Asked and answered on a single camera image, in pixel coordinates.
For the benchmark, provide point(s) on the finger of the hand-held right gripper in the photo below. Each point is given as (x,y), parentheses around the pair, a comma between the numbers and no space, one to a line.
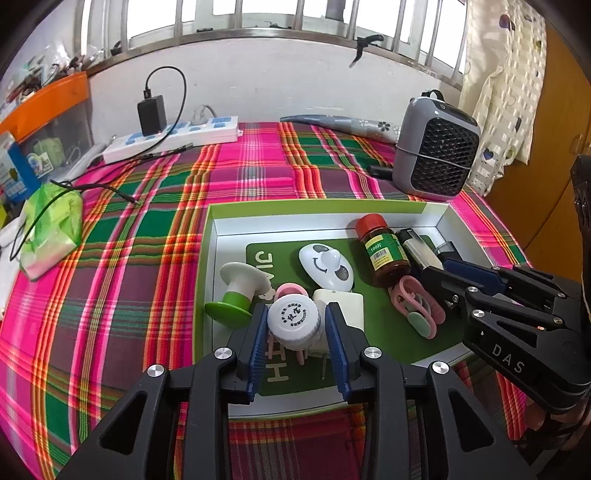
(475,276)
(445,288)

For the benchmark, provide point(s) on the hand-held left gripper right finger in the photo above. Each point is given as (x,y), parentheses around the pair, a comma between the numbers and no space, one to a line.
(336,350)

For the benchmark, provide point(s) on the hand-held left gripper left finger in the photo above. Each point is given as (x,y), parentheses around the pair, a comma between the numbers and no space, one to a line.
(259,355)

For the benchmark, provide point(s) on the white charger cube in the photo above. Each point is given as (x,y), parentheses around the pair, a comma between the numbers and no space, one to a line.
(348,309)

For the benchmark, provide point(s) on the black cylinder container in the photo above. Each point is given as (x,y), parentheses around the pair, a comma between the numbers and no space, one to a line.
(418,251)

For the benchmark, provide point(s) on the green and white cardboard box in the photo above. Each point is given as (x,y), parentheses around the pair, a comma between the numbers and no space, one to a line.
(295,385)

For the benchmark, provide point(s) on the white round jar printed lid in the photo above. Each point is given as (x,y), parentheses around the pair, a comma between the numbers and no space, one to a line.
(293,318)

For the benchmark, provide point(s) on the brown bottle with red cap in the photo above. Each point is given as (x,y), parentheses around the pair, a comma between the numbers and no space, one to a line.
(388,263)

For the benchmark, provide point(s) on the white panda-face gadget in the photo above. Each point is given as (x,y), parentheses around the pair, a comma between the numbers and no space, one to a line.
(323,267)

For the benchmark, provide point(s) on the person's right hand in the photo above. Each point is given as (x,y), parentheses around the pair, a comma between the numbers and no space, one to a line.
(538,417)

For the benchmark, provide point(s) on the grey fan heater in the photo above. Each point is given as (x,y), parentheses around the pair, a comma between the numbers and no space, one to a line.
(438,152)

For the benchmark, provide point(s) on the black power plug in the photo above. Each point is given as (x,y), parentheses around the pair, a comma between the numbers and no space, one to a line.
(381,172)

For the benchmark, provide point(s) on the wooden wardrobe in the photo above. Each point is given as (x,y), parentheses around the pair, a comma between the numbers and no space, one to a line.
(554,138)

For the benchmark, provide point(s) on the cream heart-print curtain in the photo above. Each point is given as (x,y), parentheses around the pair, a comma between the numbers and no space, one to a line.
(508,92)

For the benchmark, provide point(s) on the white power strip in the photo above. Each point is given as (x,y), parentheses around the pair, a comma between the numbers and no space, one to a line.
(207,134)

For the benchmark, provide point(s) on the green tissue pack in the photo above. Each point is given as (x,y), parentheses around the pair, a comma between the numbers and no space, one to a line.
(51,230)

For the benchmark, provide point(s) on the white plastic device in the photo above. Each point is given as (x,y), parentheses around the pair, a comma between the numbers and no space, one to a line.
(85,161)

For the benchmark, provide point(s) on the black charger adapter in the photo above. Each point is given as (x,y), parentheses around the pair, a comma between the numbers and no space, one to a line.
(152,115)

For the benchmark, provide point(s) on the white flat box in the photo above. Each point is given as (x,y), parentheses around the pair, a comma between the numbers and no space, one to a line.
(8,244)

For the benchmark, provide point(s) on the blue and white box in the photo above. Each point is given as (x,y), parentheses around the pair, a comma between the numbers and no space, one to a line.
(14,170)

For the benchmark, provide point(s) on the metal window grille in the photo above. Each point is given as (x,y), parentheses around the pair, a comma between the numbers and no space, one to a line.
(258,33)

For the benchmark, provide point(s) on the clear bin with orange lid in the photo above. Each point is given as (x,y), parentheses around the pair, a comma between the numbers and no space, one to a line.
(51,94)

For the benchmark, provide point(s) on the pile of windowsill clutter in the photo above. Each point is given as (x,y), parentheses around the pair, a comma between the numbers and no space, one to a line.
(41,74)

